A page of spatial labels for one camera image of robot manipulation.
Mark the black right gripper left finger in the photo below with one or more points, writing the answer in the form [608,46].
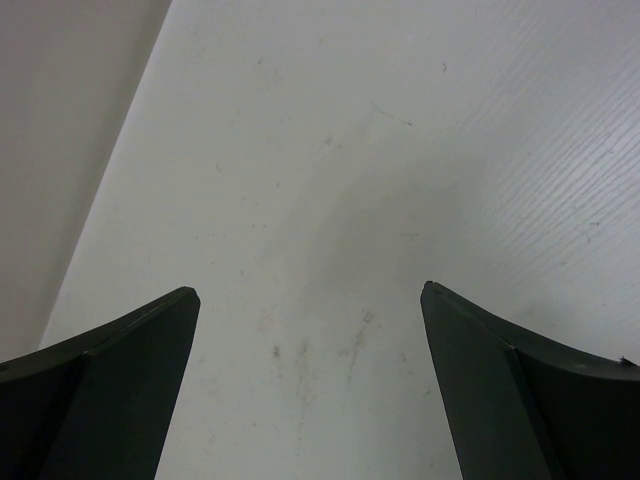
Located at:
[98,405]

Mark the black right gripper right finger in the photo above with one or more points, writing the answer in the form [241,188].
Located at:
[522,406]

